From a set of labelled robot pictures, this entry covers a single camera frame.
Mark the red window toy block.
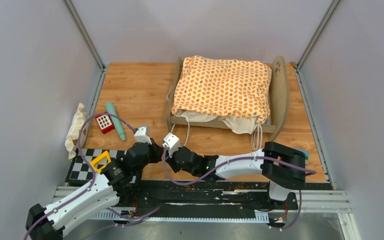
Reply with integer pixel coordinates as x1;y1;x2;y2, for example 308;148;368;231
95;114;115;135

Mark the black white checkerboard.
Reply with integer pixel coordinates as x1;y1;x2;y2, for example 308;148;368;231
65;148;126;187

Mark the yellow plastic block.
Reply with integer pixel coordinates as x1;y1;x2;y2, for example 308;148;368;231
90;150;112;174

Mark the yellow duck print blanket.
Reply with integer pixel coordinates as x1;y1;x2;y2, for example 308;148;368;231
170;55;272;134

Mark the teal cylinder toy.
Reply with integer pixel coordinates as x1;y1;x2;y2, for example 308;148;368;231
105;102;127;142

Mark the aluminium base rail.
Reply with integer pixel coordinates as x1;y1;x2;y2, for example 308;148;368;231
52;180;352;224

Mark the white duck pillow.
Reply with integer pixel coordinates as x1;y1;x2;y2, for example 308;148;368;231
64;103;89;160

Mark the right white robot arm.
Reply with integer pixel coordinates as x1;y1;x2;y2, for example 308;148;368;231
162;133;316;209

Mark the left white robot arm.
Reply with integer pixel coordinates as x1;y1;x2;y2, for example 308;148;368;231
24;125;163;240

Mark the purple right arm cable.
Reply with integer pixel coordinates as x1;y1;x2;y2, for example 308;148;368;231
160;141;310;226

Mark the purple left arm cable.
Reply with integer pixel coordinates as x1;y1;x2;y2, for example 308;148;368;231
22;114;147;240

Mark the wooden pet bed frame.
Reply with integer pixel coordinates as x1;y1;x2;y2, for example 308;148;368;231
165;55;290;141

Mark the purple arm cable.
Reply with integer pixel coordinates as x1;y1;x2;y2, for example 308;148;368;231
160;141;310;226
22;114;147;240

